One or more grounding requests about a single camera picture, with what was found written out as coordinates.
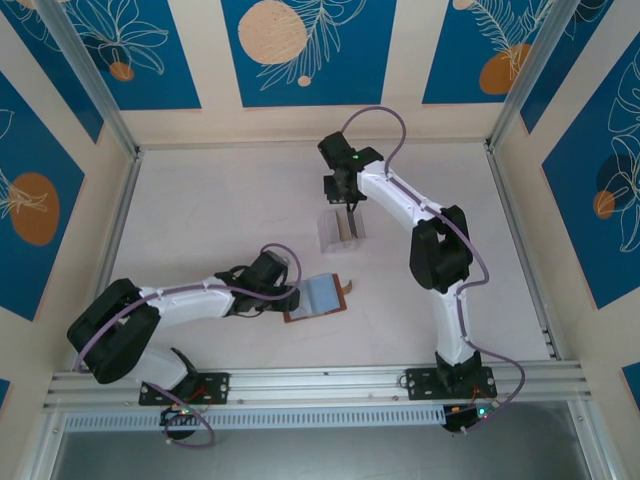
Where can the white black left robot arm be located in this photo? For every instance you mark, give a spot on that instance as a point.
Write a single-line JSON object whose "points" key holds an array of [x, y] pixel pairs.
{"points": [[190, 300]]}

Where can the brown leather card holder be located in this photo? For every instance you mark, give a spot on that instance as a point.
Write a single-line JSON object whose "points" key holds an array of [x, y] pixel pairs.
{"points": [[325, 295]]}

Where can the aluminium table back rail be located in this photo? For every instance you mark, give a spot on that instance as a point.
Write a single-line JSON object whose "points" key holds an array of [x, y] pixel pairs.
{"points": [[310, 145]]}

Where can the brown credit card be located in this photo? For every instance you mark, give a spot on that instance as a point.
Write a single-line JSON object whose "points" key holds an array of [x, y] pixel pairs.
{"points": [[344, 227]]}

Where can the aluminium mounting rail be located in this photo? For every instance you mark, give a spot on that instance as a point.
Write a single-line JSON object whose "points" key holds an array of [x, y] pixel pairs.
{"points": [[320, 382]]}

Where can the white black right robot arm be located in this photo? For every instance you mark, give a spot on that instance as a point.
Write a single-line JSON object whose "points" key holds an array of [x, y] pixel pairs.
{"points": [[395, 195]]}

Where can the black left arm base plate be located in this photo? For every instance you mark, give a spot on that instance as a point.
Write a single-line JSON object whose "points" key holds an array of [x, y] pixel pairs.
{"points": [[220, 387]]}

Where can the aluminium table side rail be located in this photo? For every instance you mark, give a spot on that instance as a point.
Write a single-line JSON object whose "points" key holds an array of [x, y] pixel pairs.
{"points": [[525, 250], [112, 250]]}

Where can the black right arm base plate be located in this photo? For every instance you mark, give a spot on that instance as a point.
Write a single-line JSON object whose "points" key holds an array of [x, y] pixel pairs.
{"points": [[417, 382]]}

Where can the clear acrylic card stand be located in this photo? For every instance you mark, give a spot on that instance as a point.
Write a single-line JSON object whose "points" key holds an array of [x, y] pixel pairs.
{"points": [[327, 235]]}

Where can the blue floral wall panel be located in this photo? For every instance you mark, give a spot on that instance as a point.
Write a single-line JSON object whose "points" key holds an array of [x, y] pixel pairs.
{"points": [[565, 60], [30, 150], [350, 75], [165, 75], [60, 70], [450, 75], [575, 225]]}

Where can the aluminium frame post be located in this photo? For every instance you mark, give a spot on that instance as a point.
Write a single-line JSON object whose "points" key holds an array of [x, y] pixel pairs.
{"points": [[95, 85], [45, 445], [592, 445], [525, 85]]}

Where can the grey credit card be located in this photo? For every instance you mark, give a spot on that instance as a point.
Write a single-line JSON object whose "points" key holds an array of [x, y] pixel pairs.
{"points": [[356, 225]]}

